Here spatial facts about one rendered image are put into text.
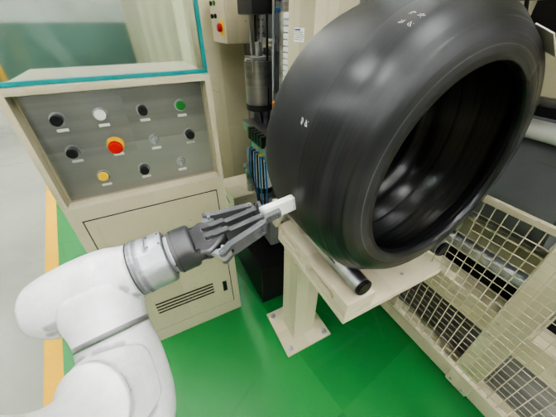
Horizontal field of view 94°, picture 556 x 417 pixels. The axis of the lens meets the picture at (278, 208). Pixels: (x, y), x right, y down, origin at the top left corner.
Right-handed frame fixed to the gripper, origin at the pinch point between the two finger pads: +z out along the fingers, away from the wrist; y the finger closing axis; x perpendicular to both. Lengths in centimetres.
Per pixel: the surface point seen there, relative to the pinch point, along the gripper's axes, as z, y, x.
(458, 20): 25.8, -9.4, -25.9
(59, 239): -117, 180, 96
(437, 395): 53, -27, 120
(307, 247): 10.9, 9.6, 26.9
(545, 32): 48, -10, -21
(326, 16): 29.8, 25.7, -26.1
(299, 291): 14, 26, 74
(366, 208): 10.7, -11.8, -2.8
